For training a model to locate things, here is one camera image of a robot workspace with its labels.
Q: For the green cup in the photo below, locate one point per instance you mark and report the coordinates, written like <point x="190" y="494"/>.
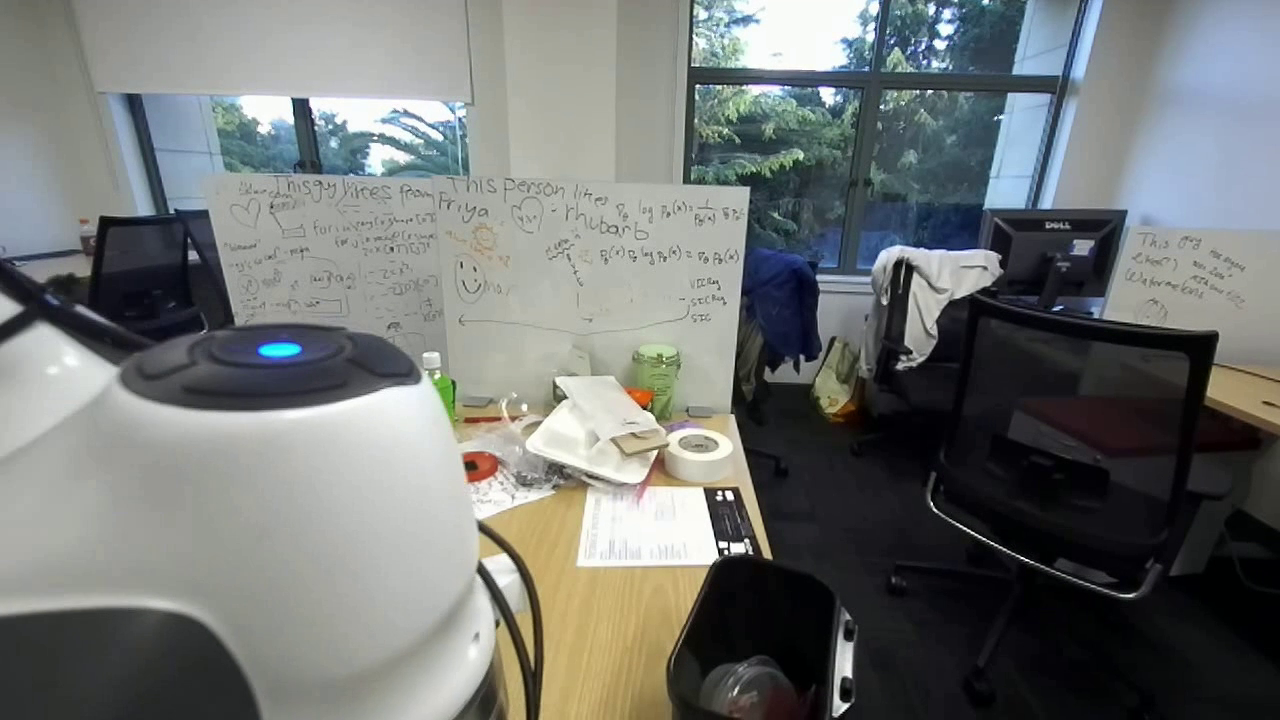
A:
<point x="652" y="381"/>

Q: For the black mesh office chair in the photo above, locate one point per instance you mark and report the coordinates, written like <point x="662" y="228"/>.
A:
<point x="1066" y="443"/>

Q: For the white roller blind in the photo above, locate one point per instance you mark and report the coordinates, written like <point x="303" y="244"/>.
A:
<point x="267" y="45"/>

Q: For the black trash bin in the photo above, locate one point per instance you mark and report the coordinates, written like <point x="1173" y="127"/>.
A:
<point x="755" y="621"/>

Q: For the green bottle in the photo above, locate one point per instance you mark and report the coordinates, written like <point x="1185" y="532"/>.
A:
<point x="440" y="391"/>

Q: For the red tape roll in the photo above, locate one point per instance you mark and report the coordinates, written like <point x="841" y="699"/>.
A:
<point x="480" y="465"/>

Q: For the dark computer monitor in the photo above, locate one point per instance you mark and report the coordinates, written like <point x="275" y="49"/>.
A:
<point x="141" y="272"/>

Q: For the yellow bag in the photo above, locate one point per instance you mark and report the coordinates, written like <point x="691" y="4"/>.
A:
<point x="841" y="386"/>

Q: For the small scribbled whiteboard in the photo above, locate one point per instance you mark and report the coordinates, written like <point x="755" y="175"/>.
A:
<point x="332" y="264"/>

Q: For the blue jacket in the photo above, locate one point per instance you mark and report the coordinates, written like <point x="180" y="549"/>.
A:
<point x="781" y="303"/>

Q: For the large scribbled whiteboard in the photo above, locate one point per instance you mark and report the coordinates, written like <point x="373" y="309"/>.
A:
<point x="600" y="281"/>

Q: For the printed paper sheet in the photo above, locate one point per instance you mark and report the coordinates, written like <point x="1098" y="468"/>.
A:
<point x="645" y="526"/>

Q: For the white jacket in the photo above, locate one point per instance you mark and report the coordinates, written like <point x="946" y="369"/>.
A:
<point x="935" y="272"/>

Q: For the white tape roll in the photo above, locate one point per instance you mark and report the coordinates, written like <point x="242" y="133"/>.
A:
<point x="698" y="457"/>

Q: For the whiteboard by wooden desk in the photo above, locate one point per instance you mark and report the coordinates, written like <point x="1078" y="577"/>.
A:
<point x="1193" y="286"/>

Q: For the wooden side desk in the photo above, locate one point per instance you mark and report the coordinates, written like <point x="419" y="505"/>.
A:
<point x="1244" y="395"/>

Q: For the black monitor with sticker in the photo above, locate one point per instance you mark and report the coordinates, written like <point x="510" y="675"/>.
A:
<point x="1052" y="244"/>

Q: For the black remote control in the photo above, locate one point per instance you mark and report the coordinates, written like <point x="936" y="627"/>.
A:
<point x="728" y="522"/>

